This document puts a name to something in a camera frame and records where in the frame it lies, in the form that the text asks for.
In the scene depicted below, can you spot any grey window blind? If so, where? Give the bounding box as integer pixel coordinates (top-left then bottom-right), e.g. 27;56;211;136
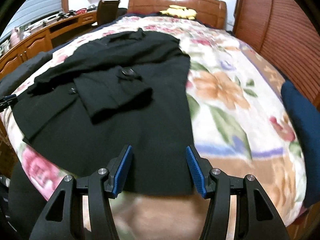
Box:
5;0;63;38

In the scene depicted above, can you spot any wooden bed headboard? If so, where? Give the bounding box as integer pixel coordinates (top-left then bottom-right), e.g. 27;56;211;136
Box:
128;0;227;29

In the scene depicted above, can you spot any wooden louvred wardrobe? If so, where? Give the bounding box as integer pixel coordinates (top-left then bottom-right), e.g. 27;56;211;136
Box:
234;0;320;110

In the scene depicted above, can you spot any navy folded cloth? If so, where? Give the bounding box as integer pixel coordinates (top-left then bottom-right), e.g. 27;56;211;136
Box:
281;81;320;207

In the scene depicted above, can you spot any black buttoned coat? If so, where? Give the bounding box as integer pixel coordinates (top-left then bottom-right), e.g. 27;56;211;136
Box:
14;29;197;197

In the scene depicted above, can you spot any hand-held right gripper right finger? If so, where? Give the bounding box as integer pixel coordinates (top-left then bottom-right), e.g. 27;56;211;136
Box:
185;144;292;240

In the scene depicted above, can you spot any yellow plush toy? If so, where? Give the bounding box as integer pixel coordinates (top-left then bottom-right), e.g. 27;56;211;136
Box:
160;4;197;20

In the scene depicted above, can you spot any wooden desk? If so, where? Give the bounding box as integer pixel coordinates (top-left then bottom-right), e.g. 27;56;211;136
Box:
0;10;100;73

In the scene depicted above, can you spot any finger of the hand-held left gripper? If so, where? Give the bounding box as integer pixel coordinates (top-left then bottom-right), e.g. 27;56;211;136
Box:
0;94;18;109

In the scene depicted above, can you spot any dark brown chair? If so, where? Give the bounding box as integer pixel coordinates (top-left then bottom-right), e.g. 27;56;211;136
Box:
96;0;128;27

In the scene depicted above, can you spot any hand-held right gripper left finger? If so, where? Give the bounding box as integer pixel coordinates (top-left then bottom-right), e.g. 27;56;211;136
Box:
29;144;133;240

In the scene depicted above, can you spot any floral blanket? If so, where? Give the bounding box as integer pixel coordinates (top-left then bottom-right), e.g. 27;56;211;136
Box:
0;15;308;240

